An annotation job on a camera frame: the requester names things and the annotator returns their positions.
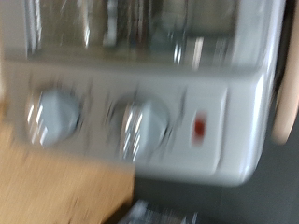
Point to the round wooden board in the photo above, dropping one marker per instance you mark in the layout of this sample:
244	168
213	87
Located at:
288	93

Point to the silver oven knob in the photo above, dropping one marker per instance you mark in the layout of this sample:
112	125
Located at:
145	129
53	118

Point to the silver toaster oven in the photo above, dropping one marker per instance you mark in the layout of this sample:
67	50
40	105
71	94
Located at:
239	124

